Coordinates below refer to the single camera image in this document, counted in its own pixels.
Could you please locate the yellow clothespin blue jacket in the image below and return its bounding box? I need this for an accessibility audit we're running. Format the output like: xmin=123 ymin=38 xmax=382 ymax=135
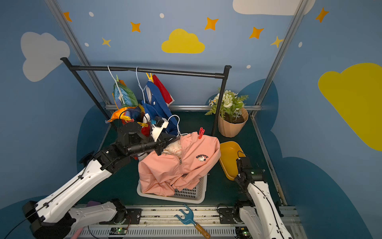
xmin=146 ymin=73 xmax=154 ymax=82
xmin=138 ymin=122 xmax=149 ymax=127

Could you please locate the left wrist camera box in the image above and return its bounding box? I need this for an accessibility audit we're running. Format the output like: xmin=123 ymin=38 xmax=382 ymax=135
xmin=150 ymin=116 xmax=169 ymax=142

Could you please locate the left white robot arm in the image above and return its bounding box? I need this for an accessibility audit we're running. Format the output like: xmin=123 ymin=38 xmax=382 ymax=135
xmin=22 ymin=117 xmax=177 ymax=239

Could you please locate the black clothes rack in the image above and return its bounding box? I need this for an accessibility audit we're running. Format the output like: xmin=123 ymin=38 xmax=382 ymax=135
xmin=60 ymin=57 xmax=232 ymax=136

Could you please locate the purple silicone spatula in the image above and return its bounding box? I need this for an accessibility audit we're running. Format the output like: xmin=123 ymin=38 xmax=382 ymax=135
xmin=70 ymin=200 xmax=102 ymax=239

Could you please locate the blue red white jacket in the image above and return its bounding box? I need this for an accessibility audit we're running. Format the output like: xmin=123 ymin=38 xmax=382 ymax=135
xmin=142 ymin=81 xmax=173 ymax=120

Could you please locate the blue garden fork tool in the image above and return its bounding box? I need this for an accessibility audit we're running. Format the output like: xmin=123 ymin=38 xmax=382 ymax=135
xmin=175 ymin=204 xmax=211 ymax=239

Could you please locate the yellow clothespin top blue jacket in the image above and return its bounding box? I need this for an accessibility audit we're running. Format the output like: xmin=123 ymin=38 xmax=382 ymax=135
xmin=146 ymin=73 xmax=154 ymax=82

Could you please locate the rainbow striped jacket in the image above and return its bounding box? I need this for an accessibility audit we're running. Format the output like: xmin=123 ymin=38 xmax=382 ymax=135
xmin=106 ymin=80 xmax=144 ymax=124

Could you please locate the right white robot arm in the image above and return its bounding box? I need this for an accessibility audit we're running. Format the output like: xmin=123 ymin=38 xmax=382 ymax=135
xmin=234 ymin=157 xmax=292 ymax=239

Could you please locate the pink kids jacket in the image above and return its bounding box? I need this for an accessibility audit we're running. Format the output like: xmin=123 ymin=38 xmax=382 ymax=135
xmin=138 ymin=132 xmax=221 ymax=197

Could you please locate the yellow plastic tray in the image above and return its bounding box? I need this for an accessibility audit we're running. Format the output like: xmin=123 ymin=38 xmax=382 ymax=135
xmin=219 ymin=141 xmax=245 ymax=181

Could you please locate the beige faceted flower pot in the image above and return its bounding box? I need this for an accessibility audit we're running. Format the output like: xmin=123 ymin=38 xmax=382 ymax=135
xmin=218 ymin=108 xmax=249 ymax=138

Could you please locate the red clothespin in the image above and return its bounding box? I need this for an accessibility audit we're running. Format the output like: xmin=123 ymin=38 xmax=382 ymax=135
xmin=198 ymin=127 xmax=205 ymax=139

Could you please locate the white hanger rainbow jacket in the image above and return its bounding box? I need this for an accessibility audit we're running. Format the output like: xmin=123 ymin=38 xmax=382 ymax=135
xmin=107 ymin=66 xmax=125 ymax=105

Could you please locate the white wire hanger pink jacket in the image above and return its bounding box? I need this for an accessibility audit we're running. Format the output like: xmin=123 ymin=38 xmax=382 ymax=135
xmin=168 ymin=115 xmax=188 ymax=136

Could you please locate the white plastic laundry basket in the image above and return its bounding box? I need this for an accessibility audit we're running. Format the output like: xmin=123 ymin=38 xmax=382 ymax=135
xmin=137 ymin=175 xmax=208 ymax=204

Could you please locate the yellow clothespin lower blue jacket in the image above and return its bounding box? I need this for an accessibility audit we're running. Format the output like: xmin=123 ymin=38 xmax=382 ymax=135
xmin=138 ymin=122 xmax=149 ymax=127

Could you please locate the artificial white flowers plant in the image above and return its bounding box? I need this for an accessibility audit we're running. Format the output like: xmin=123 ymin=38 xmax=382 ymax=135
xmin=219 ymin=90 xmax=249 ymax=123

